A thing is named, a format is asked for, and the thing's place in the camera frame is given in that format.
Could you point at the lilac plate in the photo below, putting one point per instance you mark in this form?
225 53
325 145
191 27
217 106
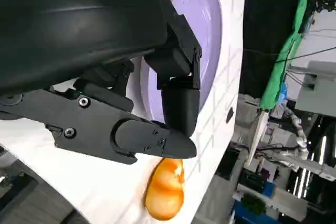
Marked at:
204 37

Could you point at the grey cabinet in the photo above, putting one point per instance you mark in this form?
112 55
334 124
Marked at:
317 90

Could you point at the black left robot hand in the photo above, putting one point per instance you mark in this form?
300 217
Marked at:
78 37

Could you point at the green plant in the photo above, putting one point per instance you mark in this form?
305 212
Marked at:
253 204

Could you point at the green cloth backdrop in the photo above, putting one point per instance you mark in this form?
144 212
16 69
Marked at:
278 77

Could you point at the white board panel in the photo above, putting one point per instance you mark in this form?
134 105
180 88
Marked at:
258 134

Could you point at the orange and white bread roll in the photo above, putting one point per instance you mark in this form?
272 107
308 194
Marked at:
162 197

